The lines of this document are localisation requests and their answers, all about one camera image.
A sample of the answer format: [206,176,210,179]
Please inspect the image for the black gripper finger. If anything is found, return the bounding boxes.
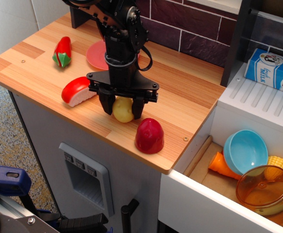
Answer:
[132,97,145,119]
[99,93,115,115]

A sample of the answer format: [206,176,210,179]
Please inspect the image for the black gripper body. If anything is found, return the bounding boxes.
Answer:
[86,57,159,102]

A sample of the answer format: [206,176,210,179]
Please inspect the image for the yellow toy potato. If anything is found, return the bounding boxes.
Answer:
[112,97,134,123]

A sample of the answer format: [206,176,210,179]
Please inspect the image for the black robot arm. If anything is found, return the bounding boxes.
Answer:
[64,0,159,119]

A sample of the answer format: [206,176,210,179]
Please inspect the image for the pink plastic plate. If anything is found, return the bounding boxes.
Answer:
[86,40,108,70]

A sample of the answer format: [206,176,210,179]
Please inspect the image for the red white toy sushi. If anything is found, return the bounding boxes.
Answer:
[61,76,96,107]

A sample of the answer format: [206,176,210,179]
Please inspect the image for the dark red toy fruit half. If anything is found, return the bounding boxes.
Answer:
[135,118,164,154]

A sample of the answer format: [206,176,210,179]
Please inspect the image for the red toy chili pepper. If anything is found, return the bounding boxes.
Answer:
[52,36,72,67]

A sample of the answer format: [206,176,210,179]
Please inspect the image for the grey ice dispenser panel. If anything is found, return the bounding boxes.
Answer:
[59,142,114,217]

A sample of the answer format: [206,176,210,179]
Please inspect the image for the orange toy ice cream cone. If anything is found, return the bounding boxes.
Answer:
[208,152,241,180]

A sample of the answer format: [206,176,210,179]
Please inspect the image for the white toy sink basin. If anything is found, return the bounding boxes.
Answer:
[158,102,283,233]

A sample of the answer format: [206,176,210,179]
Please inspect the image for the light blue plastic bowl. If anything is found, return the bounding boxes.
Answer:
[223,130,268,175]

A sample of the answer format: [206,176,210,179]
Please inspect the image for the white dish drying rack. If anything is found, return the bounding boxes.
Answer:
[218,63,283,127]

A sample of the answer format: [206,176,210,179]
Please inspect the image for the blue clamp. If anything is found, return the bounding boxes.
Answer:
[0,166,31,196]

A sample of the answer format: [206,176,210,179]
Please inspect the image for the blue white milk carton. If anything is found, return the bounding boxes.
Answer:
[244,48,283,91]

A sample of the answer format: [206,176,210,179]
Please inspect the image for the yellow toy corn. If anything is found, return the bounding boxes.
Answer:
[264,155,283,181]

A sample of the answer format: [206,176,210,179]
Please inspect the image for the transparent orange plastic cup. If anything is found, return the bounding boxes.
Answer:
[236,165,283,226]

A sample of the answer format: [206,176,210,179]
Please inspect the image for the black cabinet door handle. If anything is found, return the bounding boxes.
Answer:
[121,199,139,233]

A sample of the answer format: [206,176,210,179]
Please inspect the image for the black ribbed clamp handle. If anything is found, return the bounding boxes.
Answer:
[57,214,108,233]

